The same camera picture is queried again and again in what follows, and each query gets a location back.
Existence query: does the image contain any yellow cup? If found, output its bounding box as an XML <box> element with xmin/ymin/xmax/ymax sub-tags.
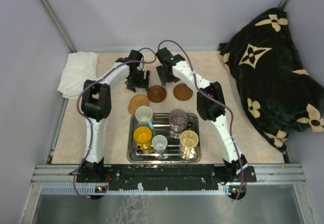
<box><xmin>133</xmin><ymin>126</ymin><xmax>153</xmax><ymax>150</ymax></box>

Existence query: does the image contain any small clear grey cup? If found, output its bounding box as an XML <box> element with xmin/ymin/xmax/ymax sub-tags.
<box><xmin>152</xmin><ymin>135</ymin><xmax>168</xmax><ymax>159</ymax></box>

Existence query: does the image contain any wooden coaster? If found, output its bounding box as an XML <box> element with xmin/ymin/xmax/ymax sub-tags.
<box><xmin>147</xmin><ymin>85</ymin><xmax>167</xmax><ymax>103</ymax></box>
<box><xmin>173</xmin><ymin>83</ymin><xmax>193</xmax><ymax>101</ymax></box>

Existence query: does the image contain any cream mug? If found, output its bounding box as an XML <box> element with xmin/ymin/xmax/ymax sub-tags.
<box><xmin>180</xmin><ymin>130</ymin><xmax>199</xmax><ymax>160</ymax></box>

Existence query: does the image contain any purple cable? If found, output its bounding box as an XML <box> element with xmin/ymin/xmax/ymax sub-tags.
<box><xmin>157</xmin><ymin>40</ymin><xmax>248</xmax><ymax>201</ymax></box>
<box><xmin>72</xmin><ymin>47</ymin><xmax>157</xmax><ymax>200</ymax></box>

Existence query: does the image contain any white folded cloth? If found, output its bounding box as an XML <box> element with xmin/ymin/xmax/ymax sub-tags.
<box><xmin>57</xmin><ymin>51</ymin><xmax>99</xmax><ymax>99</ymax></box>

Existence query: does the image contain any aluminium rail frame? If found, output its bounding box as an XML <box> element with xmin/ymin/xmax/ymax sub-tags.
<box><xmin>21</xmin><ymin>164</ymin><xmax>320</xmax><ymax>223</ymax></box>

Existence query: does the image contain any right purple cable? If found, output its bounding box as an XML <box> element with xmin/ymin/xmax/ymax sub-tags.
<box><xmin>157</xmin><ymin>40</ymin><xmax>248</xmax><ymax>201</ymax></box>

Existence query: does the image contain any steel tray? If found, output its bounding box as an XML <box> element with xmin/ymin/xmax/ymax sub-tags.
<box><xmin>127</xmin><ymin>113</ymin><xmax>201</xmax><ymax>164</ymax></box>

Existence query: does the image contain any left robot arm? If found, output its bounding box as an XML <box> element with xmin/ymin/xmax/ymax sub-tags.
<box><xmin>76</xmin><ymin>50</ymin><xmax>150</xmax><ymax>182</ymax></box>

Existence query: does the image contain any white and blue cup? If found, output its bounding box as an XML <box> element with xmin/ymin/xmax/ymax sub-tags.
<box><xmin>135</xmin><ymin>106</ymin><xmax>154</xmax><ymax>130</ymax></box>

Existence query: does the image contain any black floral blanket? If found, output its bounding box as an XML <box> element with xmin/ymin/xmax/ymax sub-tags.
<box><xmin>218</xmin><ymin>8</ymin><xmax>323</xmax><ymax>152</ymax></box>

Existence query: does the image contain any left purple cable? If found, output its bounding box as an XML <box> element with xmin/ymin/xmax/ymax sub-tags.
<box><xmin>72</xmin><ymin>47</ymin><xmax>157</xmax><ymax>200</ymax></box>

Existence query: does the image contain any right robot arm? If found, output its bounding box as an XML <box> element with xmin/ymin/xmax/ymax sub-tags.
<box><xmin>156</xmin><ymin>47</ymin><xmax>248</xmax><ymax>185</ymax></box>

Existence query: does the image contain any purple glass mug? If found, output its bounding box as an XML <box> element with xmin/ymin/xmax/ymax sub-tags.
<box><xmin>169</xmin><ymin>109</ymin><xmax>193</xmax><ymax>133</ymax></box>

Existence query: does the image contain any woven coaster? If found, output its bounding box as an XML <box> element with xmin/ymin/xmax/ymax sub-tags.
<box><xmin>128</xmin><ymin>104</ymin><xmax>137</xmax><ymax>115</ymax></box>
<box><xmin>129</xmin><ymin>94</ymin><xmax>150</xmax><ymax>110</ymax></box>

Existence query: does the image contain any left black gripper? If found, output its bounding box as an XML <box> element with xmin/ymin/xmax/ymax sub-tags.
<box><xmin>127</xmin><ymin>69</ymin><xmax>150</xmax><ymax>92</ymax></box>

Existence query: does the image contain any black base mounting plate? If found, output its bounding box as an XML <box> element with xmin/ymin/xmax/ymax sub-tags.
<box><xmin>76</xmin><ymin>164</ymin><xmax>256</xmax><ymax>191</ymax></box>

